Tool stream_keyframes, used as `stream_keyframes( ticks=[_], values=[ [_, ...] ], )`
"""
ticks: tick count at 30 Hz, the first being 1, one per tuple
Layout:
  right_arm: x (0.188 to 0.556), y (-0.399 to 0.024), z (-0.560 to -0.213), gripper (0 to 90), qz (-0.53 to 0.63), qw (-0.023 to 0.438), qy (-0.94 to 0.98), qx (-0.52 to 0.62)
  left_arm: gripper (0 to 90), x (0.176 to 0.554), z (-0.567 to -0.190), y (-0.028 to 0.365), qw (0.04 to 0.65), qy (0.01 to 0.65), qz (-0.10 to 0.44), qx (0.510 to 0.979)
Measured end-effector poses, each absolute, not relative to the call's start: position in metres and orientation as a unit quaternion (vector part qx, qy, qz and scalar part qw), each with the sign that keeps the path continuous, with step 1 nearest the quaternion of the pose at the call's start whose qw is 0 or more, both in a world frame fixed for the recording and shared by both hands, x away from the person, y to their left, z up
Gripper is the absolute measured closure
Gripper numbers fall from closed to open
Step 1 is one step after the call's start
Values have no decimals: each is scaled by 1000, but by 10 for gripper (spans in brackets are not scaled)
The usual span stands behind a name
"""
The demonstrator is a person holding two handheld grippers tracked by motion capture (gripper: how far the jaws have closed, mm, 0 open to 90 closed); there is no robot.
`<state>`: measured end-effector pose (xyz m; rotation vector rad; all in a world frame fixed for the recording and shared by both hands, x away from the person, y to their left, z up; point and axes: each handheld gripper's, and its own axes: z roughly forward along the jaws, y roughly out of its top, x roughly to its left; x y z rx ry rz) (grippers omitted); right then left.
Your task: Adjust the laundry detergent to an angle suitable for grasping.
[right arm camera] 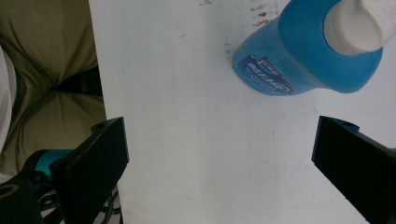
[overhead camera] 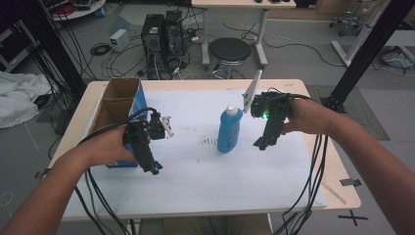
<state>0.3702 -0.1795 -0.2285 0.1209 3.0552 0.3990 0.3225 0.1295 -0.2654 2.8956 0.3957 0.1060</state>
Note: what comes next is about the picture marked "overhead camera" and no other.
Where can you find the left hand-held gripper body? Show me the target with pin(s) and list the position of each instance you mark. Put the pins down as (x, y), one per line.
(143, 130)

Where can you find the white cloth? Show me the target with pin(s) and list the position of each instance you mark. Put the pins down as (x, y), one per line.
(18, 98)

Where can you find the small white device box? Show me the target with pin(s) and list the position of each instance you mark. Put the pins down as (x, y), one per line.
(119, 39)

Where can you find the blue bottle with white cap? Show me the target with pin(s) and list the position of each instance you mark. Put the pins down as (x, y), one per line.
(228, 132)

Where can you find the black metal frame post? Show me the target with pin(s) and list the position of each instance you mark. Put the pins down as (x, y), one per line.
(57, 49)
(368, 50)

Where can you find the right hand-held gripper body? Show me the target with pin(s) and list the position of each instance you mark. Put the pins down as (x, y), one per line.
(274, 106)

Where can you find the white-legged wooden desk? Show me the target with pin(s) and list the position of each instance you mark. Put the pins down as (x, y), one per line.
(243, 3)

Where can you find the black computer tower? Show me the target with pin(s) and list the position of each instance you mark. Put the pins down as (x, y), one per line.
(152, 39)
(174, 32)

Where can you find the grey floor mat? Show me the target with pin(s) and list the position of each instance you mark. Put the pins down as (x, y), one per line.
(365, 124)

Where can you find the person's legs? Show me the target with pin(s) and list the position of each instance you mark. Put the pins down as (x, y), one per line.
(189, 226)

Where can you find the round white table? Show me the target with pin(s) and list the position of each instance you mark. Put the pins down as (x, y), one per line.
(84, 11)

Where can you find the black round stool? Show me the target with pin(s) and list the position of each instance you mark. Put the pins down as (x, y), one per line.
(230, 49)

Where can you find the person's left hand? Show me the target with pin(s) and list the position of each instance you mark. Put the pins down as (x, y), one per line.
(107, 147)

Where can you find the white metal stand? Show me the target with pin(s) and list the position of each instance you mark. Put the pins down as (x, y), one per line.
(357, 42)

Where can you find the thin wooden stick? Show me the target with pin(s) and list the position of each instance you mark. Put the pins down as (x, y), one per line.
(333, 193)

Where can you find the blue cardboard box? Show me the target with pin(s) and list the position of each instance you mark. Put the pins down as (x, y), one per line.
(114, 104)

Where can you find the pale blue bag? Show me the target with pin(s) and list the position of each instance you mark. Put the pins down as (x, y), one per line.
(396, 60)

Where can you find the office chair wheel base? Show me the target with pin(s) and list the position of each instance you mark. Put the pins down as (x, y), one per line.
(347, 22)

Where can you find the person's right hand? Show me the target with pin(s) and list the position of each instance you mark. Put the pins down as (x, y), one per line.
(306, 116)

